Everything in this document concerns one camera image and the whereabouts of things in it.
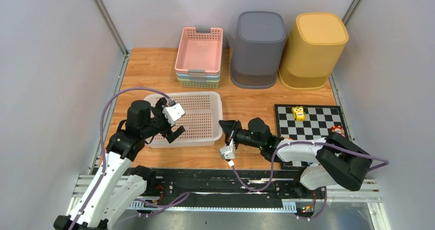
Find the yellow owl toy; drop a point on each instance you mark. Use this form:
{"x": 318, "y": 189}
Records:
{"x": 298, "y": 113}

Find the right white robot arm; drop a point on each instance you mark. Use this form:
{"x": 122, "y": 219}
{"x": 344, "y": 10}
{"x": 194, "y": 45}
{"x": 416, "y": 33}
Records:
{"x": 336, "y": 159}

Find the blue perforated basket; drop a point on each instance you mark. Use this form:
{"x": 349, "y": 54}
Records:
{"x": 198, "y": 76}

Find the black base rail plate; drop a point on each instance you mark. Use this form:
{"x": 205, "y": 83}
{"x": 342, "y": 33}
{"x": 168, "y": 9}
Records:
{"x": 223, "y": 189}

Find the yellow slatted waste bin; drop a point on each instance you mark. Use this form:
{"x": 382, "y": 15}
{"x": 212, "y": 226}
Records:
{"x": 313, "y": 48}

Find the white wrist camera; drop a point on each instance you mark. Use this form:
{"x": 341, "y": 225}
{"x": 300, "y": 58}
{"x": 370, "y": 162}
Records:
{"x": 228, "y": 152}
{"x": 173, "y": 113}

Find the red round toy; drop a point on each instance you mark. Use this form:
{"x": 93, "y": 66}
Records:
{"x": 338, "y": 129}

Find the pink perforated basket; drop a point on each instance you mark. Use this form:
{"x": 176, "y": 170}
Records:
{"x": 200, "y": 51}

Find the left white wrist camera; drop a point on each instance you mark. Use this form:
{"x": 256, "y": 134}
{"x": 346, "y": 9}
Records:
{"x": 173, "y": 113}

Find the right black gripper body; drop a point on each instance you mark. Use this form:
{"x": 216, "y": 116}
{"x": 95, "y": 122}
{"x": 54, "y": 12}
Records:
{"x": 243, "y": 137}

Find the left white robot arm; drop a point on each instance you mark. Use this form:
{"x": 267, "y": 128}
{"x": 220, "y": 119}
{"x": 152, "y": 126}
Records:
{"x": 101, "y": 205}

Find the right corner metal post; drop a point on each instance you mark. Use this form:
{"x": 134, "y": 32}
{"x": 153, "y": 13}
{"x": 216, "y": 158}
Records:
{"x": 350, "y": 11}

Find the white perforated basket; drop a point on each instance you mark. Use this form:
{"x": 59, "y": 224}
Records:
{"x": 203, "y": 111}

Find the corner metal post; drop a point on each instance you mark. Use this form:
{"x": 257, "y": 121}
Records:
{"x": 350, "y": 11}
{"x": 111, "y": 27}

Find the aluminium frame rails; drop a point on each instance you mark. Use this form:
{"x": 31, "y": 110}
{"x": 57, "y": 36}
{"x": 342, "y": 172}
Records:
{"x": 370, "y": 191}

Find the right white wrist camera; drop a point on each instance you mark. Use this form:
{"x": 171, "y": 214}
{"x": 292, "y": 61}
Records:
{"x": 228, "y": 152}

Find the green perforated basket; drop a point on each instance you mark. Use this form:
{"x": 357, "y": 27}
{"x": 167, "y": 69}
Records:
{"x": 199, "y": 83}

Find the left corner metal post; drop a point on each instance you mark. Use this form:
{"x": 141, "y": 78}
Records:
{"x": 111, "y": 27}

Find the grey slatted waste bin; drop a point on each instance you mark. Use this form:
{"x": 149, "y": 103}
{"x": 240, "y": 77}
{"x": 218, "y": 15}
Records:
{"x": 257, "y": 49}

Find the black white checkerboard mat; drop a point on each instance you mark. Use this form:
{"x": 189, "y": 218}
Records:
{"x": 319, "y": 120}

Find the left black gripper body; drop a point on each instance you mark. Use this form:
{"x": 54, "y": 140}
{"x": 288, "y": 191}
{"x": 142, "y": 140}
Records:
{"x": 159, "y": 122}

